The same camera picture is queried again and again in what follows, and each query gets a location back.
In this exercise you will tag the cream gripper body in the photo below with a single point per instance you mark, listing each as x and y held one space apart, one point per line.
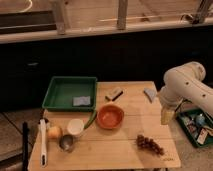
166 115

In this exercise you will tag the dark grape bunch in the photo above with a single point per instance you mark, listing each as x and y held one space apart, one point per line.
146 143

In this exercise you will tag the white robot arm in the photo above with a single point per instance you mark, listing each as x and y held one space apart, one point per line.
185 82

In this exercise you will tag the red bowl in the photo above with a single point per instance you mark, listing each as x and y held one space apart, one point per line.
109 116

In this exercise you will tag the grey blue triangular cloth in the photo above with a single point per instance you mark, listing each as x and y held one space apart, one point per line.
150 93

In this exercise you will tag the green bin with items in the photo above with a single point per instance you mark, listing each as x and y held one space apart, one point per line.
195 123

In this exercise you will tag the wooden black block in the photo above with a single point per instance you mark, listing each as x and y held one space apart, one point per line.
114 94

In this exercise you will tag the green chili pepper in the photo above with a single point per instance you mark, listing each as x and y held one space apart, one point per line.
91 119

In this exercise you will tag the grey blue sponge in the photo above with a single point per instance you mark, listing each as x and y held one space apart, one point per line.
81 101

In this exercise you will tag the white cup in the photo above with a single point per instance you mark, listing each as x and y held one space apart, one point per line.
75 127

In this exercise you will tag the metal cup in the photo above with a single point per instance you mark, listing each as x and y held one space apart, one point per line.
66 143

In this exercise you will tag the green plastic tray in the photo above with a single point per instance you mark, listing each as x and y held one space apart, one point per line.
62 91

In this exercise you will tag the black pole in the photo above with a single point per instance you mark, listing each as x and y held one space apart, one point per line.
25 147

